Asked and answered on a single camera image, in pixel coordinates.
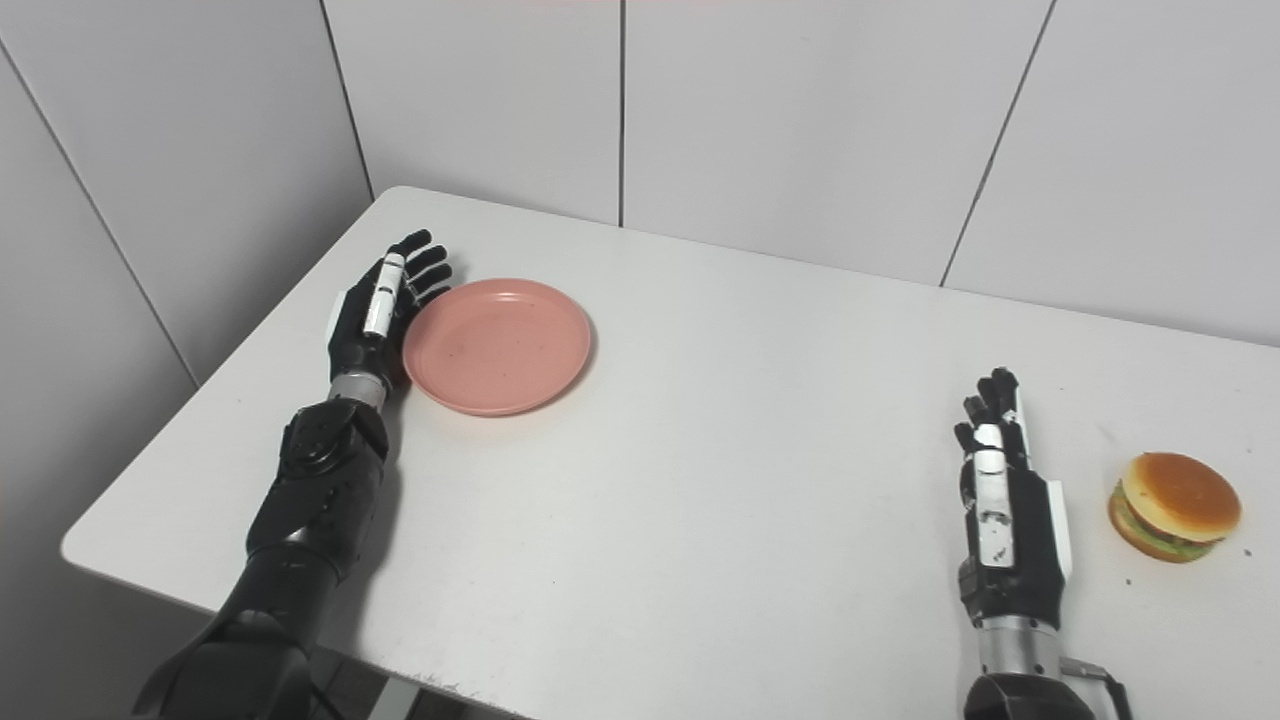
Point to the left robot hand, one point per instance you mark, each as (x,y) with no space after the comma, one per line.
(375,315)

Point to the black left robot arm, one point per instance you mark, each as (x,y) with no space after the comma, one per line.
(290,540)

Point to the pink plate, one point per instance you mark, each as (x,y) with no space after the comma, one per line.
(497,346)

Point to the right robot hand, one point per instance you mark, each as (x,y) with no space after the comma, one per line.
(1005,530)

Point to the toy hamburger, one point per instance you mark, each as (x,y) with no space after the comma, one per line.
(1173,507)

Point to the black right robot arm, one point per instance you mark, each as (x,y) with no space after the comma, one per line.
(1025,675)

